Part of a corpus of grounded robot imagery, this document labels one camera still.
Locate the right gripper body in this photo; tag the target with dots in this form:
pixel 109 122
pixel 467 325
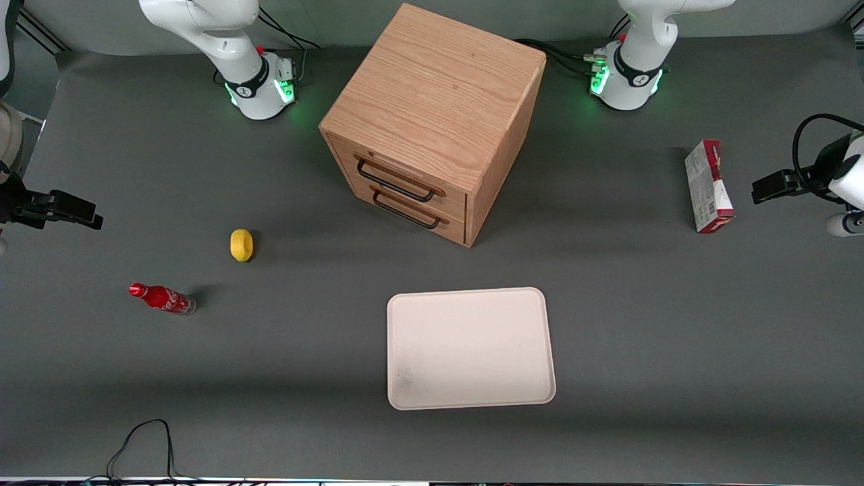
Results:
pixel 15 200

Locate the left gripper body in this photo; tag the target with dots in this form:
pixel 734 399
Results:
pixel 818 173

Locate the red tartan cookie box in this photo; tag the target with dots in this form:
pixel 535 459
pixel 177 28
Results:
pixel 705 189

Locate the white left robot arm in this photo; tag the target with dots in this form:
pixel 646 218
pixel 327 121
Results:
pixel 634 74

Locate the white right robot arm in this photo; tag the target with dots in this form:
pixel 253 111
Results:
pixel 202 27

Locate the cream plastic tray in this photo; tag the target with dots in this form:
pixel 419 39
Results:
pixel 472 347

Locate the red cola bottle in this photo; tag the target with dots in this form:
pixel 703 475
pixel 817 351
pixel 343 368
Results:
pixel 162 298

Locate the yellow lemon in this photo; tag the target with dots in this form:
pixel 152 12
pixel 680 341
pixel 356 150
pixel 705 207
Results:
pixel 241 245

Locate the dark grey table mat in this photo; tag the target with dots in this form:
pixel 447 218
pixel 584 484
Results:
pixel 675 337

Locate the wooden drawer cabinet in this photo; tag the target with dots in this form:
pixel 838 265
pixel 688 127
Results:
pixel 439 81

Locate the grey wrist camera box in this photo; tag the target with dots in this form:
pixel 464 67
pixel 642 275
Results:
pixel 847 226

